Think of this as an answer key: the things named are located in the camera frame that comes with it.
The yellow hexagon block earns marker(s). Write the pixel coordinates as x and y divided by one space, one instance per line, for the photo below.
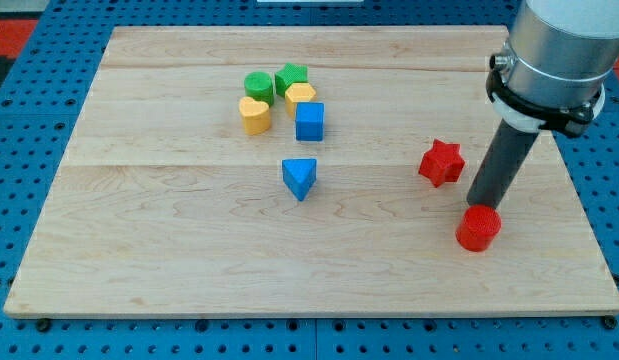
297 93

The wooden board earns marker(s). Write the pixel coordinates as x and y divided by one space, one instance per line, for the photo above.
164 208

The blue cube block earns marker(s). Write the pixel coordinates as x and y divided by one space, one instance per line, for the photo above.
309 121

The red star block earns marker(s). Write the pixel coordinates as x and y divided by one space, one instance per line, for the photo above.
442 163

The blue triangle block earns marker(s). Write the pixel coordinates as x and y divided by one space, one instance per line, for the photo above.
299 175

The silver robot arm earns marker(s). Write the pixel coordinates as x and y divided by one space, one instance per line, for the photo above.
550 71

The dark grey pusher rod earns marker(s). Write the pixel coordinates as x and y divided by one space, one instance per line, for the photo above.
505 156

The yellow heart block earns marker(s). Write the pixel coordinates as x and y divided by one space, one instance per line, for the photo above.
255 115

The red cylinder block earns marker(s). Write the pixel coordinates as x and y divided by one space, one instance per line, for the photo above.
478 228

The green cylinder block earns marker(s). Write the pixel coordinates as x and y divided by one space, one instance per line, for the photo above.
259 86

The green star block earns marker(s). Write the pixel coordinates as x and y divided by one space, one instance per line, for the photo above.
290 73

